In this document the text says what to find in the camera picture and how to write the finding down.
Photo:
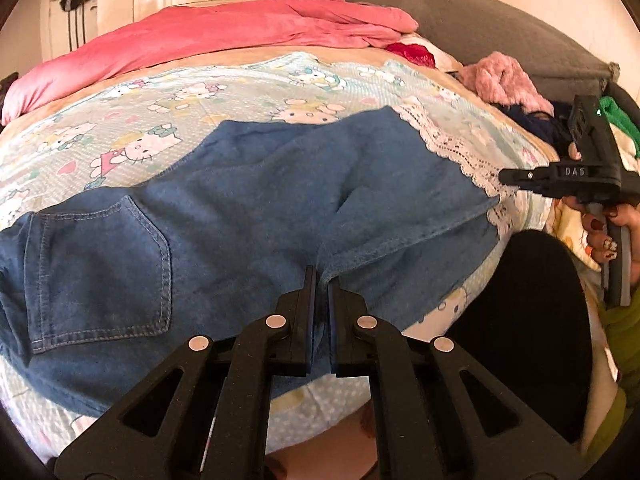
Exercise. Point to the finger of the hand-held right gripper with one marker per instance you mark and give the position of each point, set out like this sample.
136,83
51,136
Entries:
522,178

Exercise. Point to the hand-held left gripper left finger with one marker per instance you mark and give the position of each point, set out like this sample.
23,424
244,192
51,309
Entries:
306,320

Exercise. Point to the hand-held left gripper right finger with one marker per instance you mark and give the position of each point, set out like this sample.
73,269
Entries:
336,320

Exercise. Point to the blue denim pants lace hem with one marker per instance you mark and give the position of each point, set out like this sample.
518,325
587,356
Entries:
250,185

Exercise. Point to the person's right hand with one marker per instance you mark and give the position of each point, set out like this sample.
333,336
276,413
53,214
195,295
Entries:
595,240

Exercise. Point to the yellow printed blanket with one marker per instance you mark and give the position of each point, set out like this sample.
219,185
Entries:
570,220

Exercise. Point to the green cloth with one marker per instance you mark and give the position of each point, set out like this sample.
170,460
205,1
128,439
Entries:
622,120

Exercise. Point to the pink fluffy cloth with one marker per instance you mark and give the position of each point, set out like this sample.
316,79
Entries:
500,80

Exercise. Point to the red patterned cloth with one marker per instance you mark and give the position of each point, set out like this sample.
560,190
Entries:
410,52

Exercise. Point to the olive green garment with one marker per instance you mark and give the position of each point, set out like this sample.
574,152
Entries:
622,345

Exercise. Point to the cartoon cat printed bed sheet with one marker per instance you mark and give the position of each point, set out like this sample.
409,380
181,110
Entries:
150,100

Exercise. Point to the pink blanket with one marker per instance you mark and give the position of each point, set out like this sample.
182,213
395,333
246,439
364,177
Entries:
200,35

